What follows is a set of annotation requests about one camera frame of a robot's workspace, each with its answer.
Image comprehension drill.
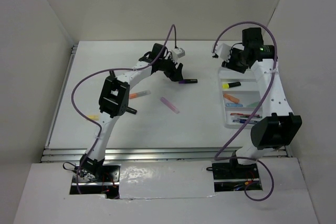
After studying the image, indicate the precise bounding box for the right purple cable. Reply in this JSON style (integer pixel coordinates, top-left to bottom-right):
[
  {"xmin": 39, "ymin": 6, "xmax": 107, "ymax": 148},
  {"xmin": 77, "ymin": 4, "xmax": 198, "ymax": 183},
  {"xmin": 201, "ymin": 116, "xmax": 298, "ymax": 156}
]
[{"xmin": 211, "ymin": 20, "xmax": 278, "ymax": 202}]

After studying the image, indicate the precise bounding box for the pink black highlighter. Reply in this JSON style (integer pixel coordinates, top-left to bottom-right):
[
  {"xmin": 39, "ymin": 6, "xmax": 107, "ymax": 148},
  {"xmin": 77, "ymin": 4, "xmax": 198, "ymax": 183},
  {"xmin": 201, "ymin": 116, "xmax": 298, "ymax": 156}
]
[{"xmin": 127, "ymin": 107, "xmax": 137, "ymax": 114}]

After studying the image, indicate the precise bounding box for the pale green highlighter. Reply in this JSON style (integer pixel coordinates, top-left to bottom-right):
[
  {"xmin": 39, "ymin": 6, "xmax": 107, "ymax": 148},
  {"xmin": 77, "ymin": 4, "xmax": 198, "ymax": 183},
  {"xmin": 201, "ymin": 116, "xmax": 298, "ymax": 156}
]
[{"xmin": 247, "ymin": 101, "xmax": 259, "ymax": 108}]

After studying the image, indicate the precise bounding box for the yellow black highlighter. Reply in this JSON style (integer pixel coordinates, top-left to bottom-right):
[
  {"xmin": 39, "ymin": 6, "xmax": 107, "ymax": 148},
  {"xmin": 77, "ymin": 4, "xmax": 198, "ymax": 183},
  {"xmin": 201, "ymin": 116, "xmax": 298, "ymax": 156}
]
[{"xmin": 222, "ymin": 82, "xmax": 241, "ymax": 89}]

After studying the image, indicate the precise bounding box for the white compartment tray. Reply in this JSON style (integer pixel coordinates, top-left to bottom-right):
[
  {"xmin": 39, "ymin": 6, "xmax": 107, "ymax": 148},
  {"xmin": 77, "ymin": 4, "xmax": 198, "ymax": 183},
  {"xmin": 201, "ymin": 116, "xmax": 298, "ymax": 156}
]
[{"xmin": 218, "ymin": 68, "xmax": 261, "ymax": 129}]

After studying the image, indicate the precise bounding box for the purple cable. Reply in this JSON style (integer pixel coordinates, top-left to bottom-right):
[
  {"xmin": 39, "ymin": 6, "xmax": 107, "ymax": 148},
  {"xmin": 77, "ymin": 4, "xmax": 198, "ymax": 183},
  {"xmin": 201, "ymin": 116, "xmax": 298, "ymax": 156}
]
[
  {"xmin": 211, "ymin": 20, "xmax": 278, "ymax": 202},
  {"xmin": 71, "ymin": 24, "xmax": 177, "ymax": 195}
]

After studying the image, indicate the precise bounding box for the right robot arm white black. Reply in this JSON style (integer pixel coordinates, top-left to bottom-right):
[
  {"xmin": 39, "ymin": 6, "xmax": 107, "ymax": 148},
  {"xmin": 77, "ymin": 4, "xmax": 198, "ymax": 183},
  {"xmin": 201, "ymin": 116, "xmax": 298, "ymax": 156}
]
[{"xmin": 222, "ymin": 27, "xmax": 302, "ymax": 178}]

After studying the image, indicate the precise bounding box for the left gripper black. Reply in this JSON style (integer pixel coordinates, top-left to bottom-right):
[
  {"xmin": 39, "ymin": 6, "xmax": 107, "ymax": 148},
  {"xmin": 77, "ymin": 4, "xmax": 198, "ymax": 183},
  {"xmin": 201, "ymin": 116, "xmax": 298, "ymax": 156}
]
[{"xmin": 159, "ymin": 54, "xmax": 184, "ymax": 82}]

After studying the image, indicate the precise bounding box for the white foil cover panel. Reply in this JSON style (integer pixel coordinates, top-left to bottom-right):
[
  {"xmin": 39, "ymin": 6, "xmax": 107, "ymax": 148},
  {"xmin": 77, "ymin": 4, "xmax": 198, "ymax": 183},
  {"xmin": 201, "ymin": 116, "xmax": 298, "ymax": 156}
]
[{"xmin": 119, "ymin": 161, "xmax": 215, "ymax": 199}]

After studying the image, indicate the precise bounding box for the blue translucent highlighter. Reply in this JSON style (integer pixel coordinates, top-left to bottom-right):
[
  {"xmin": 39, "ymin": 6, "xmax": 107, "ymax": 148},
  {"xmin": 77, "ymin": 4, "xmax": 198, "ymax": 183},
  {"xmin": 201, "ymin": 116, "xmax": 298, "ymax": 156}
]
[{"xmin": 225, "ymin": 103, "xmax": 244, "ymax": 108}]

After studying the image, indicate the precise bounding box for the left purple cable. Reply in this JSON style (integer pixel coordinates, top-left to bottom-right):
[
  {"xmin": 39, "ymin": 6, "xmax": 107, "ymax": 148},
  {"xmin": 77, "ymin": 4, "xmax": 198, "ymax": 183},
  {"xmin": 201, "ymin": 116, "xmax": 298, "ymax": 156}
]
[{"xmin": 71, "ymin": 24, "xmax": 177, "ymax": 195}]

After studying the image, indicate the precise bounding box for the aluminium frame rail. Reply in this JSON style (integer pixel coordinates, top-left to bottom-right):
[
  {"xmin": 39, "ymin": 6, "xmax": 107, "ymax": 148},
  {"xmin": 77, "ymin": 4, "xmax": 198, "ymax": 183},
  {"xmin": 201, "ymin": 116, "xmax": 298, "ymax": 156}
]
[{"xmin": 40, "ymin": 147, "xmax": 289, "ymax": 163}]

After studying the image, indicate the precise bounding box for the orange translucent highlighter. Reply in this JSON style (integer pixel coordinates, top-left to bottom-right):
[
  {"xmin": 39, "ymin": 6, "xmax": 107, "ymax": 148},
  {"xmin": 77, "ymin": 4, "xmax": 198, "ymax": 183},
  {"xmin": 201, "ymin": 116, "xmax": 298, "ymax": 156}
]
[{"xmin": 223, "ymin": 93, "xmax": 240, "ymax": 103}]

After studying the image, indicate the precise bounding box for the purple black highlighter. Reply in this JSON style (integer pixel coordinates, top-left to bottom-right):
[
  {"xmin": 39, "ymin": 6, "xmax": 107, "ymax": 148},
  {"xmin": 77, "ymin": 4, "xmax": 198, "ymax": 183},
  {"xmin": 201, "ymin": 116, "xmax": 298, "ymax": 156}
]
[{"xmin": 179, "ymin": 79, "xmax": 198, "ymax": 84}]

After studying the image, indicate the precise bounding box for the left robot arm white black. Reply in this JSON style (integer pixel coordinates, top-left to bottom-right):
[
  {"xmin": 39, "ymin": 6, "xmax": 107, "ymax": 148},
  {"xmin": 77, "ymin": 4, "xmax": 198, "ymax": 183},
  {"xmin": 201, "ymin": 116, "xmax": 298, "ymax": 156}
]
[{"xmin": 79, "ymin": 43, "xmax": 185, "ymax": 182}]

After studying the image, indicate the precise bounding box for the pale yellow highlighter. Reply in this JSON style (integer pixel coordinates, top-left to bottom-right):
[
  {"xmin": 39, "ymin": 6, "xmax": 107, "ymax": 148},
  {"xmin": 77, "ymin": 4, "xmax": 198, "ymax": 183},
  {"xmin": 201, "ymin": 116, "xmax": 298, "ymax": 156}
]
[{"xmin": 87, "ymin": 115, "xmax": 99, "ymax": 121}]

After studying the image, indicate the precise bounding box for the pink translucent highlighter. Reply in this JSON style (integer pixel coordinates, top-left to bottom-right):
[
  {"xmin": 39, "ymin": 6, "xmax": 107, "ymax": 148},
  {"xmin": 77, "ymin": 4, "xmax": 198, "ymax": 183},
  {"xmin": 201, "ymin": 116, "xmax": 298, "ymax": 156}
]
[{"xmin": 160, "ymin": 97, "xmax": 180, "ymax": 114}]

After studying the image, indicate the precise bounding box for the orange grey highlighter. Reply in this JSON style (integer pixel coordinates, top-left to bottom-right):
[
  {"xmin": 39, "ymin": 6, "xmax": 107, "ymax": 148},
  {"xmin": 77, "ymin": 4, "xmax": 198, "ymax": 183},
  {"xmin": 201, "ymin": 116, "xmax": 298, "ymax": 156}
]
[{"xmin": 129, "ymin": 90, "xmax": 151, "ymax": 99}]

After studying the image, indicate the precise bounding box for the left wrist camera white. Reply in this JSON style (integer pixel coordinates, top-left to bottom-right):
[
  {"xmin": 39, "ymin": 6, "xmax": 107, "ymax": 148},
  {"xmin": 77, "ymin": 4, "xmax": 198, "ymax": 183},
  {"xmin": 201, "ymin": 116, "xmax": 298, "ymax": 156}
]
[{"xmin": 171, "ymin": 48, "xmax": 185, "ymax": 61}]

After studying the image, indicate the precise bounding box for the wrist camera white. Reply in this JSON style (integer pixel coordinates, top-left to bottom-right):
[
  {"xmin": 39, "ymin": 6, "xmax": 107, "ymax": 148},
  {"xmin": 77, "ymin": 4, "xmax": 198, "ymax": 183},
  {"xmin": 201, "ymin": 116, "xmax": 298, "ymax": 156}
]
[
  {"xmin": 171, "ymin": 48, "xmax": 185, "ymax": 61},
  {"xmin": 212, "ymin": 42, "xmax": 232, "ymax": 62}
]

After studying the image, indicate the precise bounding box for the green pen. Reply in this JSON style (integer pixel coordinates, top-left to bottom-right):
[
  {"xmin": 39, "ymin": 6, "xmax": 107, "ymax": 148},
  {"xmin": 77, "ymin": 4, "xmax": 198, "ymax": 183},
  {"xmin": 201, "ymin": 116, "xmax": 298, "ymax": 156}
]
[{"xmin": 244, "ymin": 114, "xmax": 262, "ymax": 119}]

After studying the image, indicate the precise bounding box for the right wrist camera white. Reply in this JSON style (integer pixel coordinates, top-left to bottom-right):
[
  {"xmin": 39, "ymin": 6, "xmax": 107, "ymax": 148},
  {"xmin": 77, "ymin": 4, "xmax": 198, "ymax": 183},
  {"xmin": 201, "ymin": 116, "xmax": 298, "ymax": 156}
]
[{"xmin": 212, "ymin": 42, "xmax": 232, "ymax": 62}]

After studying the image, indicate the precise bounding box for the red pen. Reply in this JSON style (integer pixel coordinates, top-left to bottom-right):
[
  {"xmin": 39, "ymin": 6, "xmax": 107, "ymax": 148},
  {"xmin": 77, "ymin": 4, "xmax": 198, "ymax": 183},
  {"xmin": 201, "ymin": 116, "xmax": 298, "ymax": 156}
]
[{"xmin": 230, "ymin": 113, "xmax": 247, "ymax": 117}]

